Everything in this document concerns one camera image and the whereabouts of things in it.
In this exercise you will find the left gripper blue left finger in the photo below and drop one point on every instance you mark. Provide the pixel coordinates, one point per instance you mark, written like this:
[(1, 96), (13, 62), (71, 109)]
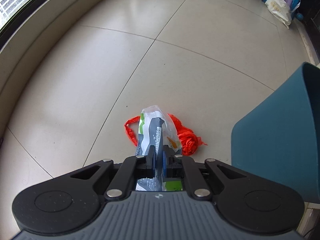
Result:
[(151, 161)]

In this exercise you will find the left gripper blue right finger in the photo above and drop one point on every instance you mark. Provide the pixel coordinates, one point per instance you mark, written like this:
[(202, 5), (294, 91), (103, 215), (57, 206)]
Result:
[(168, 154)]

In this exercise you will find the grey green snack packet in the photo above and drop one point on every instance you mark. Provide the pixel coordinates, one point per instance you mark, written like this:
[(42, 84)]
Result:
[(158, 130)]

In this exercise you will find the dark teal trash bin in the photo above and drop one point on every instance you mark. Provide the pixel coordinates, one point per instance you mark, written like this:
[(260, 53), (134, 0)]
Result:
[(279, 139)]

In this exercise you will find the red plastic bag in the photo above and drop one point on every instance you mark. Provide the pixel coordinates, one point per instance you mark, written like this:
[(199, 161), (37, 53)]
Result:
[(188, 139)]

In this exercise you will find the cream plastic shopping bag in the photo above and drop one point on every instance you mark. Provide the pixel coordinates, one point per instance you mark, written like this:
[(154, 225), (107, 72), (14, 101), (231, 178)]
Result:
[(282, 10)]

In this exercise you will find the small blue ball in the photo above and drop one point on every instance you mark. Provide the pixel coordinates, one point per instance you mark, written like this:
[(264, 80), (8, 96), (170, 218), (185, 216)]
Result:
[(299, 16)]

